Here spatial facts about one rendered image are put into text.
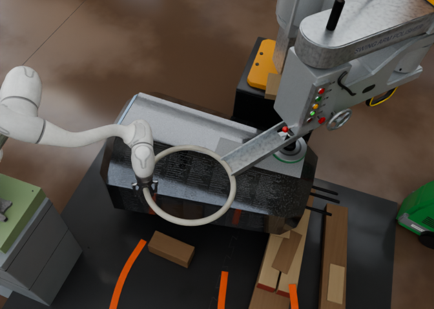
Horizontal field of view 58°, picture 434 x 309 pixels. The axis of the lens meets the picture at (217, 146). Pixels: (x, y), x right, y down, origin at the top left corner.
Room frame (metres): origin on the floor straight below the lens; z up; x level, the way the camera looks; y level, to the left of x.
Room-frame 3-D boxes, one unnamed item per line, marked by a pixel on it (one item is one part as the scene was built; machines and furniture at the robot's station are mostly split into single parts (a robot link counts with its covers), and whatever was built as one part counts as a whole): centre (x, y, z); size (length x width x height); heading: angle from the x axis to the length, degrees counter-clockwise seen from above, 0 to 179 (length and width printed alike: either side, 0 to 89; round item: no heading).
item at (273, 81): (1.87, -0.34, 0.81); 0.20 x 0.10 x 0.05; 174
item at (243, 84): (2.11, -0.45, 0.37); 0.66 x 0.66 x 0.74; 76
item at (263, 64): (2.11, -0.45, 0.76); 0.49 x 0.49 x 0.05; 76
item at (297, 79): (1.40, -0.49, 1.32); 0.36 x 0.22 x 0.45; 123
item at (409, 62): (1.72, -0.97, 1.35); 0.19 x 0.19 x 0.20
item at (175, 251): (0.95, 0.25, 0.07); 0.30 x 0.12 x 0.12; 72
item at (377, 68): (1.56, -0.76, 1.31); 0.74 x 0.23 x 0.49; 123
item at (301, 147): (1.36, -0.42, 0.85); 0.21 x 0.21 x 0.01
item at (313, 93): (1.23, -0.42, 1.37); 0.08 x 0.03 x 0.28; 123
